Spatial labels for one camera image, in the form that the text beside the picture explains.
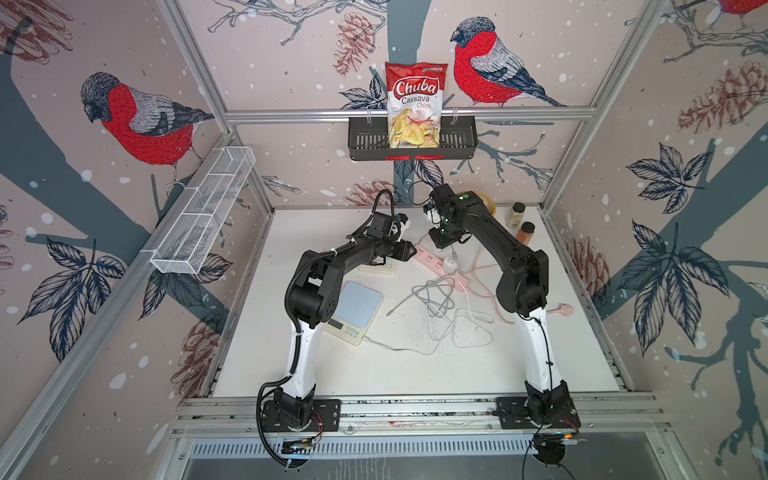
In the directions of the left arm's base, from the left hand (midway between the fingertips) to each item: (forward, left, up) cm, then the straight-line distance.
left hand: (415, 243), depth 100 cm
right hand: (-1, -8, +3) cm, 8 cm away
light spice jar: (+14, -39, -1) cm, 41 cm away
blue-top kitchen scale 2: (-6, +9, -5) cm, 12 cm away
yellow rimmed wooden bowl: (+22, -31, -3) cm, 38 cm away
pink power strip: (-4, -7, -4) cm, 9 cm away
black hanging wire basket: (+23, +16, +26) cm, 38 cm away
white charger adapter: (-9, -11, +1) cm, 14 cm away
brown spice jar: (+5, -39, 0) cm, 40 cm away
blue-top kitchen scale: (-23, +19, -6) cm, 31 cm away
